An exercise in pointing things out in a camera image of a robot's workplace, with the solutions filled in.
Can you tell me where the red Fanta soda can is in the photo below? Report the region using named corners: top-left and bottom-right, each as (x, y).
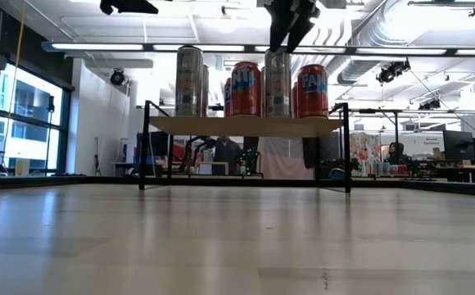
top-left (230, 61), bottom-right (263, 119)
top-left (296, 64), bottom-right (330, 120)
top-left (291, 81), bottom-right (300, 119)
top-left (223, 77), bottom-right (233, 119)

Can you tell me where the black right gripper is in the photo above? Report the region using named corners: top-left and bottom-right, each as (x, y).
top-left (261, 0), bottom-right (322, 54)

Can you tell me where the black ceiling track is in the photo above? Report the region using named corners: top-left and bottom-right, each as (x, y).
top-left (408, 0), bottom-right (475, 17)

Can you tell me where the black desk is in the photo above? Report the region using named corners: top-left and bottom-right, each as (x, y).
top-left (436, 163), bottom-right (475, 184)

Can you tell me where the white sign board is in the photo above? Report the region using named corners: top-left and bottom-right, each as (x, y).
top-left (409, 129), bottom-right (446, 160)

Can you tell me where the wooden shelf with black legs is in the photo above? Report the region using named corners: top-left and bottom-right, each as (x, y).
top-left (138, 100), bottom-right (352, 194)

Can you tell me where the black metal table frame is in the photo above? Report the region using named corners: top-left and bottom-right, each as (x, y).
top-left (0, 175), bottom-right (475, 198)

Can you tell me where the person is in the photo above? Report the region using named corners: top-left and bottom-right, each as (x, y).
top-left (211, 136), bottom-right (242, 175)
top-left (384, 141), bottom-right (413, 166)

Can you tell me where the dark window frame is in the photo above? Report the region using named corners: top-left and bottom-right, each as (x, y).
top-left (0, 61), bottom-right (75, 175)

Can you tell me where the black overhead frame bar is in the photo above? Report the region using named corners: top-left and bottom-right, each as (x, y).
top-left (348, 107), bottom-right (475, 139)

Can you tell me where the yellow hanging cord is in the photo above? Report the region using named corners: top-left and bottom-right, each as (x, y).
top-left (0, 0), bottom-right (27, 167)

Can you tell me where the beige hanging cloth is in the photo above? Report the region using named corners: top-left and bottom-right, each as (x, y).
top-left (257, 136), bottom-right (316, 180)

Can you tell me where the black tripod stand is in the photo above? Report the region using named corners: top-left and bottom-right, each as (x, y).
top-left (45, 94), bottom-right (57, 175)

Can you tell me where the silver ventilation duct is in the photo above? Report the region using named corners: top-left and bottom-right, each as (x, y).
top-left (335, 0), bottom-right (454, 85)

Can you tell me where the long ceiling light strip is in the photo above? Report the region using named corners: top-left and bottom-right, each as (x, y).
top-left (41, 41), bottom-right (475, 57)

